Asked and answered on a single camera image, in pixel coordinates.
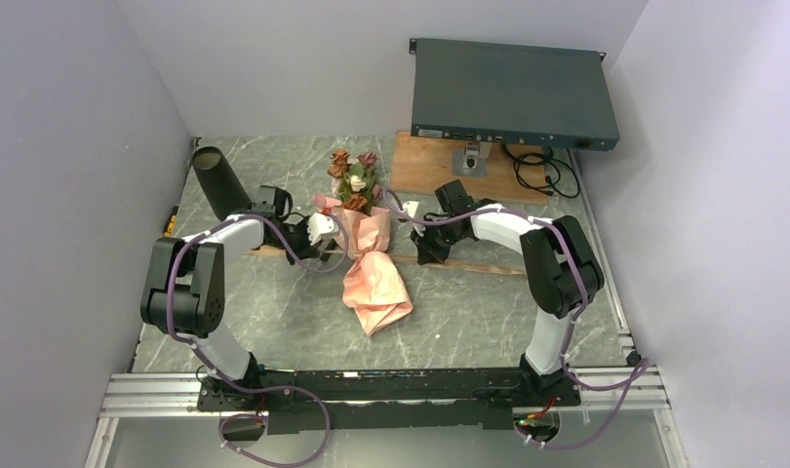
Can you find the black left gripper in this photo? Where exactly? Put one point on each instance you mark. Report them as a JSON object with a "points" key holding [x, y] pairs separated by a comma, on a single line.
{"points": [[305, 250]]}

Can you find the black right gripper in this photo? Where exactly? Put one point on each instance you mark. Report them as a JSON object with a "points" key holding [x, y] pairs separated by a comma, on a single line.
{"points": [[428, 252]]}

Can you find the brown ribbon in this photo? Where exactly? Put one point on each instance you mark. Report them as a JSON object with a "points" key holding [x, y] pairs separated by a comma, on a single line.
{"points": [[449, 264]]}

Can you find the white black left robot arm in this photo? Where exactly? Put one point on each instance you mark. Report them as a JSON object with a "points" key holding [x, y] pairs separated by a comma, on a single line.
{"points": [[184, 290]]}

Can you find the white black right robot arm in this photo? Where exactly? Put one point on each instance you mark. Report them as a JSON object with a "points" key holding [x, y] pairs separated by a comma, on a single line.
{"points": [[562, 271]]}

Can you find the black cylindrical vase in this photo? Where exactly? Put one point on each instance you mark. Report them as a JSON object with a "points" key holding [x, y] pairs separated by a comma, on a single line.
{"points": [[219, 183]]}

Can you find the wooden board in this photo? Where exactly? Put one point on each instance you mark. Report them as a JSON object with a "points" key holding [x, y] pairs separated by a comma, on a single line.
{"points": [[422, 165]]}

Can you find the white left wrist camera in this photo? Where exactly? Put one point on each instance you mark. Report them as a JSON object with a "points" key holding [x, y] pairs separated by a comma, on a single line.
{"points": [[321, 227]]}

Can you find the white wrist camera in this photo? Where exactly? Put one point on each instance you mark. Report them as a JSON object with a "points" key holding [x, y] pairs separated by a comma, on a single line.
{"points": [[321, 227], [409, 211]]}

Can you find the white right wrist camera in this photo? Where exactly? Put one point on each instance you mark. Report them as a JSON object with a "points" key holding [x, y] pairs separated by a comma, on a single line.
{"points": [[409, 211]]}

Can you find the metal stand bracket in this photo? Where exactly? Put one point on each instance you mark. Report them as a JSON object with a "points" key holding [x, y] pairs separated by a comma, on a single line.
{"points": [[471, 159]]}

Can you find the black mounting base plate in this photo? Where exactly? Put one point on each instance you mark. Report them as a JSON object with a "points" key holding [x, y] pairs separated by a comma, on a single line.
{"points": [[301, 400]]}

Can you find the dark grey network switch box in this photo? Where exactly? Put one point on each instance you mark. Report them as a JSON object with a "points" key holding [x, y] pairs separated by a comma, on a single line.
{"points": [[512, 94]]}

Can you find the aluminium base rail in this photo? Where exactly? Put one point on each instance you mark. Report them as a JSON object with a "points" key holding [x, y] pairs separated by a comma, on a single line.
{"points": [[177, 395]]}

